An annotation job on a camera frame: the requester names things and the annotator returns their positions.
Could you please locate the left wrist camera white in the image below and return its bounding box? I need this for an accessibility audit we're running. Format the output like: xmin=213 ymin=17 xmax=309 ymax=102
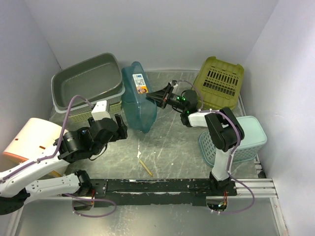
xmin=91 ymin=100 xmax=110 ymax=121

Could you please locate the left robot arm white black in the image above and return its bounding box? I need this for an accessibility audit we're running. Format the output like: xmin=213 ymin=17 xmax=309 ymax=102
xmin=0 ymin=114 xmax=127 ymax=215

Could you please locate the purple cable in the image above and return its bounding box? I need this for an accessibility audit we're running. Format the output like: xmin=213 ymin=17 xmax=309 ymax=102
xmin=176 ymin=80 xmax=256 ymax=215
xmin=0 ymin=95 xmax=118 ymax=218

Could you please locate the small wooden stick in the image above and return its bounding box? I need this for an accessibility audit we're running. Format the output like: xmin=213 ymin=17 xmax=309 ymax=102
xmin=139 ymin=159 xmax=153 ymax=177

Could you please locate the cream cylindrical appliance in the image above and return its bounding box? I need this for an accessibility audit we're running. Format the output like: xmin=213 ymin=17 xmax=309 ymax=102
xmin=0 ymin=118 xmax=62 ymax=177

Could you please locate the pale yellow perforated basket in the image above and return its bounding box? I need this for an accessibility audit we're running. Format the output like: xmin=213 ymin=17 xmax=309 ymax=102
xmin=69 ymin=101 xmax=122 ymax=123

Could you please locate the grey plastic tub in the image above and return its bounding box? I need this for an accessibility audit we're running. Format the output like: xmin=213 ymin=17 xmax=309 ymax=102
xmin=51 ymin=53 xmax=123 ymax=113

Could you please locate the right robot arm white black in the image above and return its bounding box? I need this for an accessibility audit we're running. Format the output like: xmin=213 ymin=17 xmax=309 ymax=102
xmin=146 ymin=81 xmax=245 ymax=196

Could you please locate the teal transparent plastic tub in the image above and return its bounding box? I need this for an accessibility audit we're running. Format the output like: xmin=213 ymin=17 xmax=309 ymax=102
xmin=122 ymin=61 xmax=157 ymax=133

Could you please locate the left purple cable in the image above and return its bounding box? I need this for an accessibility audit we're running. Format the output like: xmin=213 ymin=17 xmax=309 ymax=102
xmin=0 ymin=95 xmax=118 ymax=218

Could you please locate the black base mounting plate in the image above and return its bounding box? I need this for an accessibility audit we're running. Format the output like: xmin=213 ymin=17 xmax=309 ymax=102
xmin=73 ymin=178 xmax=237 ymax=207

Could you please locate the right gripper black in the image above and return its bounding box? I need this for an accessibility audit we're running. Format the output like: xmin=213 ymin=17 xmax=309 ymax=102
xmin=146 ymin=85 xmax=187 ymax=112

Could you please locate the light blue perforated basket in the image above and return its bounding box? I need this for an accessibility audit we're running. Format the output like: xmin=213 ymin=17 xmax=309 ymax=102
xmin=199 ymin=116 xmax=267 ymax=167

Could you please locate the olive green plastic basket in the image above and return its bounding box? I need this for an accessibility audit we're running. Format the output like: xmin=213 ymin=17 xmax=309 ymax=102
xmin=193 ymin=57 xmax=244 ymax=110

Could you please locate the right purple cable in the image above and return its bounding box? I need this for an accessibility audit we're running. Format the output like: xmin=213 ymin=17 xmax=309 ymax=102
xmin=176 ymin=80 xmax=256 ymax=215

